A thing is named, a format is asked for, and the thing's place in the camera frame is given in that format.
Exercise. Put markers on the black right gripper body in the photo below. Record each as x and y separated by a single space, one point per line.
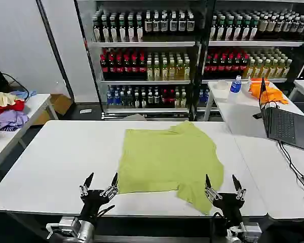
229 205

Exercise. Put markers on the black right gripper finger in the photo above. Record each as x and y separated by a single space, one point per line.
240 192
211 193

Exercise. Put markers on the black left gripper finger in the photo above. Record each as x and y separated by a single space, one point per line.
112 189
85 186

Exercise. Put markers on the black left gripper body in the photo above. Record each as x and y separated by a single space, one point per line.
93 200

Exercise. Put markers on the light green shirt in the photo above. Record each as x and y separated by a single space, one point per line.
167 159

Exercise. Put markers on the small white floor object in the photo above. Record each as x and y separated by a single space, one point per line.
85 111

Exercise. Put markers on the grey chair back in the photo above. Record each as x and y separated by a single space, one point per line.
135 117

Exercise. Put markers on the black usb dongle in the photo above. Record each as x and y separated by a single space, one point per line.
257 115

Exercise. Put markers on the dark grey laptop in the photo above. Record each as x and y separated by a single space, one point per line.
286 126

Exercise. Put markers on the small white table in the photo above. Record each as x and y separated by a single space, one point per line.
243 111

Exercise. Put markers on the brown cardboard box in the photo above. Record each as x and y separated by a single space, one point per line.
60 103

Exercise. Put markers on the white side table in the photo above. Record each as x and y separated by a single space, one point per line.
33 106

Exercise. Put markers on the purple cloth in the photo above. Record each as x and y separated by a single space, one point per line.
10 120

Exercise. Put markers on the clear bottle with blue label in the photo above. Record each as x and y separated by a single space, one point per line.
234 88

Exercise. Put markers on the orange cloth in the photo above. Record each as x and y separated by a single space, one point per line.
271 92

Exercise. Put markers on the white tape roll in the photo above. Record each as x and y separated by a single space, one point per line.
222 85

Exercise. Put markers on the red cloth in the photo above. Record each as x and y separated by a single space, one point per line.
12 106

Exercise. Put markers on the blue cloth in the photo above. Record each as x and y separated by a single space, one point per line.
28 94

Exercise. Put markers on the beige cloth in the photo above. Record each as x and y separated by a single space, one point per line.
1 98

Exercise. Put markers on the shelf with drink bottles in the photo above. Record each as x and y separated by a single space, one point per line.
147 63
250 45

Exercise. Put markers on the black metal pole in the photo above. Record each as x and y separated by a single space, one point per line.
55 48

